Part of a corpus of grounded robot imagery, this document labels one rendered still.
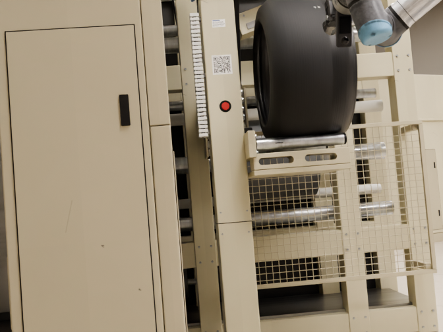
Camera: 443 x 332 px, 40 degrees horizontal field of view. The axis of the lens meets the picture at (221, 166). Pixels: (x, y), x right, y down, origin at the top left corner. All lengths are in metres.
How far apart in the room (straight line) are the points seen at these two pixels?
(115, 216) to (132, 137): 0.19
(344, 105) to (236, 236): 0.62
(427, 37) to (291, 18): 8.48
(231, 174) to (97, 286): 0.96
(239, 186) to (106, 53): 0.97
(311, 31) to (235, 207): 0.70
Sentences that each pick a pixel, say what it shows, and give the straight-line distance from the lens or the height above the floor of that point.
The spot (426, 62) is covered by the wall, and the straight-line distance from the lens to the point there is 10.57.
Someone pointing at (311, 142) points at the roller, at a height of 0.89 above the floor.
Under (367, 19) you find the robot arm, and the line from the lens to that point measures 1.76.
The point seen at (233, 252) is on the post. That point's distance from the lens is 2.28.
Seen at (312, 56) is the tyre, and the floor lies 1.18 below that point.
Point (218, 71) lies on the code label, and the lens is 2.32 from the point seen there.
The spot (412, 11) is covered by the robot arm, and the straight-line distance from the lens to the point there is 1.88.
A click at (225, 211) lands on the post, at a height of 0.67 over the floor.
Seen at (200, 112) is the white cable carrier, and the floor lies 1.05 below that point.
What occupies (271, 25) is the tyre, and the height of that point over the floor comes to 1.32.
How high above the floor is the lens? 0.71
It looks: 3 degrees up
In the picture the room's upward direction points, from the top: 5 degrees counter-clockwise
